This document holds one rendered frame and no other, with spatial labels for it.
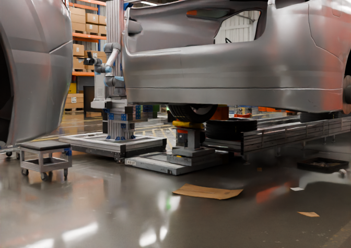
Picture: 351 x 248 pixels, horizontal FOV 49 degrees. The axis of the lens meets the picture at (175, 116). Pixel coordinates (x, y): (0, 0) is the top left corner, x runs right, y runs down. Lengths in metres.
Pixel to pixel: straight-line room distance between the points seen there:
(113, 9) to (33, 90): 4.05
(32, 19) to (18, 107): 0.26
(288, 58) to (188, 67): 0.75
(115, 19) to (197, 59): 2.54
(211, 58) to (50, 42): 1.62
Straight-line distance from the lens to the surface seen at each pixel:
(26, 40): 1.22
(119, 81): 4.82
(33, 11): 1.26
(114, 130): 5.19
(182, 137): 4.76
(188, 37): 4.25
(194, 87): 2.91
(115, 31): 5.18
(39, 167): 3.99
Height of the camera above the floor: 0.91
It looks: 4 degrees down
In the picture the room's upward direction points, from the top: straight up
